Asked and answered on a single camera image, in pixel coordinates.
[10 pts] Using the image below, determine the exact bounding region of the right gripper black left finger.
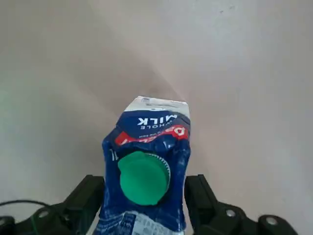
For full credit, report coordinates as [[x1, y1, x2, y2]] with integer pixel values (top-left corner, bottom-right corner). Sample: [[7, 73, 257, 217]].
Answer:
[[0, 174, 106, 235]]

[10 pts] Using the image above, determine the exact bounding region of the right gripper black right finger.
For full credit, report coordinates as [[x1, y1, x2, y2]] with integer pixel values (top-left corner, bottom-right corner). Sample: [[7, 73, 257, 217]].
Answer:
[[184, 174, 300, 235]]

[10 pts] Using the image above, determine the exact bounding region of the blue white milk carton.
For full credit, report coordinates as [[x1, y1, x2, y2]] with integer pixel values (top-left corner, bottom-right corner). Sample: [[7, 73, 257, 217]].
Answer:
[[99, 95, 191, 235]]

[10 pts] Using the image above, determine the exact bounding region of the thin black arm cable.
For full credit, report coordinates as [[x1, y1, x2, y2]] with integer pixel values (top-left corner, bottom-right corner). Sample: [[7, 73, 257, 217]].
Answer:
[[0, 199, 52, 209]]

